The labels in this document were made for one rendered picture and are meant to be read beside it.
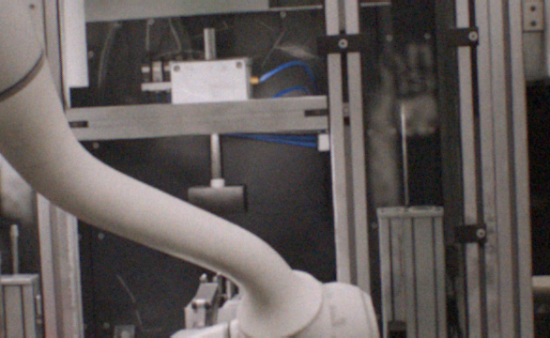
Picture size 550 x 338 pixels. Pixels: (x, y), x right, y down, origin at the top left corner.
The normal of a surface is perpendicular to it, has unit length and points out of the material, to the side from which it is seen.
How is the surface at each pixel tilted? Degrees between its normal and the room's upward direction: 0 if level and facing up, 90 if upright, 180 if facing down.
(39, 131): 119
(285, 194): 90
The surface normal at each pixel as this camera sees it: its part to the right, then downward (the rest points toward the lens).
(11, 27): 0.85, 0.04
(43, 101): 0.88, 0.22
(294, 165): -0.08, 0.06
